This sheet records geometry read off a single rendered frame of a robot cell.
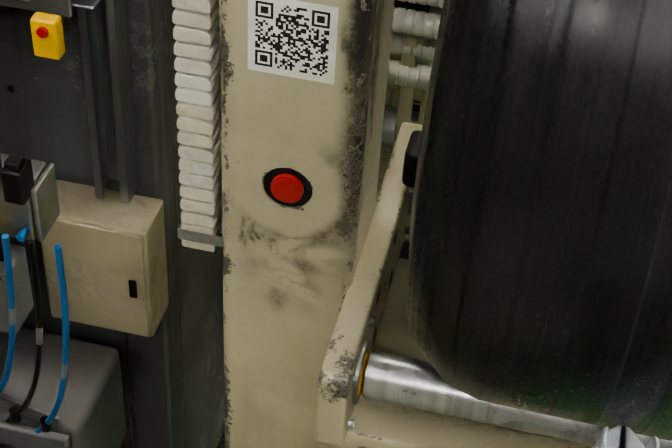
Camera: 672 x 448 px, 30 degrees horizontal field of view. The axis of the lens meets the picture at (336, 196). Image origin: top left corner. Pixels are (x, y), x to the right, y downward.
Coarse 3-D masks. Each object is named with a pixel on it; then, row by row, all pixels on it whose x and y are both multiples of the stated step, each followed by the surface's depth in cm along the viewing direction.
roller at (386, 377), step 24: (384, 360) 116; (408, 360) 117; (360, 384) 116; (384, 384) 115; (408, 384) 115; (432, 384) 115; (432, 408) 116; (456, 408) 115; (480, 408) 114; (504, 408) 114; (528, 432) 115; (552, 432) 114; (576, 432) 113; (600, 432) 113
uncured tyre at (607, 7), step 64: (448, 0) 85; (512, 0) 79; (576, 0) 78; (640, 0) 78; (448, 64) 83; (512, 64) 80; (576, 64) 78; (640, 64) 78; (448, 128) 84; (512, 128) 80; (576, 128) 79; (640, 128) 78; (448, 192) 85; (512, 192) 81; (576, 192) 80; (640, 192) 80; (448, 256) 87; (512, 256) 84; (576, 256) 82; (640, 256) 81; (448, 320) 91; (512, 320) 87; (576, 320) 86; (640, 320) 84; (448, 384) 104; (512, 384) 94; (576, 384) 91; (640, 384) 89
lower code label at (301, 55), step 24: (264, 0) 101; (288, 0) 100; (264, 24) 102; (288, 24) 102; (312, 24) 101; (336, 24) 101; (264, 48) 104; (288, 48) 103; (312, 48) 103; (288, 72) 105; (312, 72) 104
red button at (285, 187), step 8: (280, 176) 112; (288, 176) 112; (272, 184) 113; (280, 184) 112; (288, 184) 112; (296, 184) 112; (272, 192) 113; (280, 192) 113; (288, 192) 113; (296, 192) 112; (280, 200) 114; (288, 200) 113; (296, 200) 113
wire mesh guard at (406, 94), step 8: (408, 40) 149; (416, 40) 148; (408, 56) 150; (408, 64) 151; (424, 64) 151; (400, 88) 153; (408, 88) 153; (400, 96) 154; (408, 96) 154; (400, 104) 155; (408, 104) 154; (416, 104) 155; (424, 104) 155; (400, 112) 156; (408, 112) 155; (424, 112) 155; (400, 120) 156; (408, 120) 156
